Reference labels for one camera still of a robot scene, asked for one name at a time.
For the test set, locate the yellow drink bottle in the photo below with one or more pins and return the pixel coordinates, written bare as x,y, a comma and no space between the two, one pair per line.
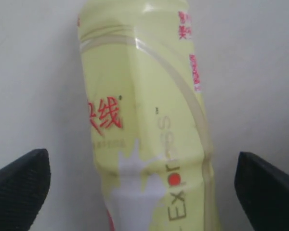
151,142

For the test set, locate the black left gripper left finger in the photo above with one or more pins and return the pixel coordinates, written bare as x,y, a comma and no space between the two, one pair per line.
24,186

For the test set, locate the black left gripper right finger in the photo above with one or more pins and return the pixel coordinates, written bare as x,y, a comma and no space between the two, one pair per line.
263,192

